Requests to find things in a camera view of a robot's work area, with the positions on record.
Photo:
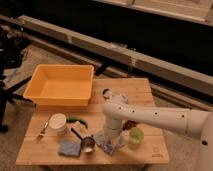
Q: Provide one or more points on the grey-blue cloth towel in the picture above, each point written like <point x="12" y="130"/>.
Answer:
<point x="109" y="146"/>

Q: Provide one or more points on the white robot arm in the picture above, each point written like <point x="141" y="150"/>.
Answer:
<point x="194" y="123"/>

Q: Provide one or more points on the yellow plastic tray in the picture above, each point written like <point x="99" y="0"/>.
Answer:
<point x="60" y="85"/>

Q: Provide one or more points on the metal ice cream scoop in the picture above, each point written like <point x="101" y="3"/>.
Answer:
<point x="108" y="94"/>

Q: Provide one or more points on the bunch of dark grapes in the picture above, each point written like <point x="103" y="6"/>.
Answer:
<point x="129" y="124"/>

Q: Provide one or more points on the small beige wooden block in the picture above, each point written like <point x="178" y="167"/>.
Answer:
<point x="80" y="129"/>

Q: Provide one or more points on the green plastic cup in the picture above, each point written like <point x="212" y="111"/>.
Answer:
<point x="136" y="135"/>

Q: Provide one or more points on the metal measuring cup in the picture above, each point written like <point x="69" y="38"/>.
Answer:
<point x="87" y="143"/>

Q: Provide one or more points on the white round container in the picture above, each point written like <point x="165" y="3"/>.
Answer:
<point x="57" y="123"/>

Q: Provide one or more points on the blue sponge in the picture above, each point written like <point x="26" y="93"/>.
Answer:
<point x="69" y="148"/>

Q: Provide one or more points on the black camera tripod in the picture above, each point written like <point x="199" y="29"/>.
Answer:
<point x="10" y="58"/>

